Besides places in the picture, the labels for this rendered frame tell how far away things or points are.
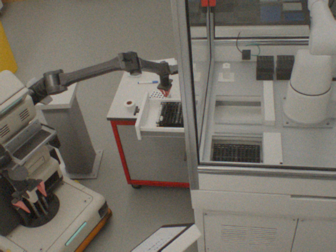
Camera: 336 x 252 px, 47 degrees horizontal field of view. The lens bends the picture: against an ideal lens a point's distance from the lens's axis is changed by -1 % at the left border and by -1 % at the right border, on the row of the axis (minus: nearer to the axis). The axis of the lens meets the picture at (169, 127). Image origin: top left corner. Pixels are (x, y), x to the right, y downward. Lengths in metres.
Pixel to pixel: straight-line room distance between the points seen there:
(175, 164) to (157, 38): 2.28
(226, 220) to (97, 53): 3.06
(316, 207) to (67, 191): 1.62
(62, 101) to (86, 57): 1.93
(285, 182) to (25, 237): 1.64
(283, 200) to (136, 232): 1.29
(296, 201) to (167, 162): 1.12
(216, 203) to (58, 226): 1.16
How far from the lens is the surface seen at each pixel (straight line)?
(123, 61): 1.79
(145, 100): 2.19
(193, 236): 1.29
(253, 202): 1.74
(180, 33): 1.20
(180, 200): 2.84
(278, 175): 1.60
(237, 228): 1.95
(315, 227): 1.93
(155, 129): 2.06
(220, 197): 1.73
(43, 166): 2.17
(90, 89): 3.98
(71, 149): 2.96
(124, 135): 2.50
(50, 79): 1.90
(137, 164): 2.68
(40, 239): 2.56
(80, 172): 3.15
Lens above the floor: 2.29
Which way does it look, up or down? 43 degrees down
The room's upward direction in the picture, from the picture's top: 8 degrees counter-clockwise
